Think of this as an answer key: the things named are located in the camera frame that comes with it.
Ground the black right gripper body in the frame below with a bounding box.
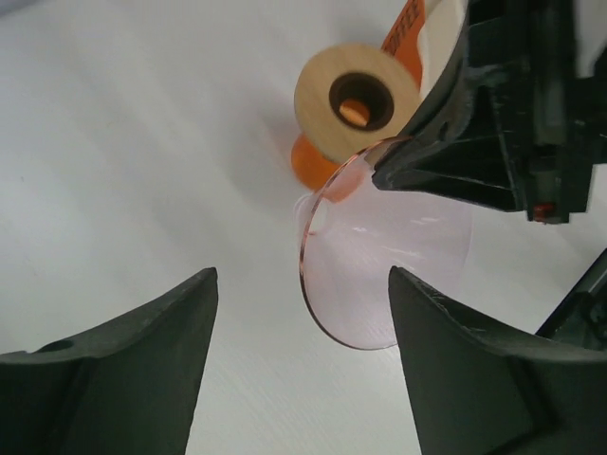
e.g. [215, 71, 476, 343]
[467, 1, 606, 223]

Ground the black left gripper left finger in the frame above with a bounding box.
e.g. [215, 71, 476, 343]
[1, 267, 218, 455]

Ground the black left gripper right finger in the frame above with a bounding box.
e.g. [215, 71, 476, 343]
[389, 267, 606, 454]

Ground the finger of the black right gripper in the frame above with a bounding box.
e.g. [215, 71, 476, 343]
[371, 61, 518, 212]

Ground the cream coffee filter holder stack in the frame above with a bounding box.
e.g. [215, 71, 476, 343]
[381, 0, 469, 96]

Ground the clear pink plastic dripper cone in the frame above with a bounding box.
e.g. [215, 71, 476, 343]
[297, 138, 472, 351]

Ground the wooden and orange dripper stand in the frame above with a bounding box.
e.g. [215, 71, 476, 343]
[290, 43, 423, 191]

